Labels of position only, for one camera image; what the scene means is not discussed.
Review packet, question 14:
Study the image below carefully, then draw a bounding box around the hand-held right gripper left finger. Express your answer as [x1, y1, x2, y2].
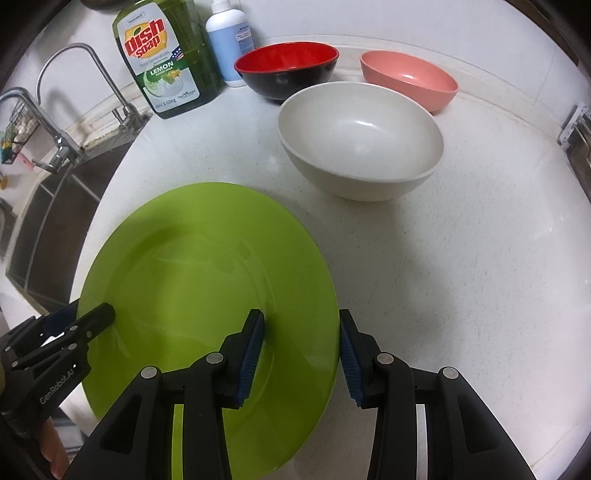
[62, 308, 266, 480]

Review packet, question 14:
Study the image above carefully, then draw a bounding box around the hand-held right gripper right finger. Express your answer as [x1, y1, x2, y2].
[338, 308, 539, 480]

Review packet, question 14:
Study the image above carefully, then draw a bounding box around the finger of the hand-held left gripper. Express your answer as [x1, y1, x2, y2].
[11, 303, 116, 370]
[8, 299, 80, 346]

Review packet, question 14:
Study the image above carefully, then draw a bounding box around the green plate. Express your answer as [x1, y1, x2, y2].
[78, 182, 341, 480]

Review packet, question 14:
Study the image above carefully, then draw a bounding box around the white bowl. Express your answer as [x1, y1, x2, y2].
[277, 82, 445, 202]

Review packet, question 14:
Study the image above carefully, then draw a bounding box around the red and black bowl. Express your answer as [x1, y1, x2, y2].
[233, 41, 341, 103]

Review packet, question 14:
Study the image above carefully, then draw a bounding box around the pink bowl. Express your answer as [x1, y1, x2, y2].
[360, 50, 460, 116]

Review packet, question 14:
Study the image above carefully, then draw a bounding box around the person's left hand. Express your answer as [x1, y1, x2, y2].
[39, 417, 71, 472]

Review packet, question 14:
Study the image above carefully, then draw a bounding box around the stainless steel sink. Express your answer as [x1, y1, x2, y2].
[4, 137, 136, 315]

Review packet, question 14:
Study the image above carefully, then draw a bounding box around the tall chrome kitchen faucet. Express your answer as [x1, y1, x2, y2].
[0, 87, 85, 174]

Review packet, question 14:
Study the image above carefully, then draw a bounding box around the thin gooseneck faucet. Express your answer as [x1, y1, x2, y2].
[35, 43, 153, 136]

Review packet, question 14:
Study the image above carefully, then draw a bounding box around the green dish soap bottle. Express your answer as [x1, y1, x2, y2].
[112, 0, 226, 120]

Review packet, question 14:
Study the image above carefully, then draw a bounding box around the white pump bottle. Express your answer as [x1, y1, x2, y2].
[204, 0, 256, 88]

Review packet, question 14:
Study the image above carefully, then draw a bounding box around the white pot stand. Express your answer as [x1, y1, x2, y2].
[557, 103, 591, 163]

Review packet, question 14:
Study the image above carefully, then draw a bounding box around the black wire basket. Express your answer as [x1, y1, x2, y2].
[0, 99, 38, 165]

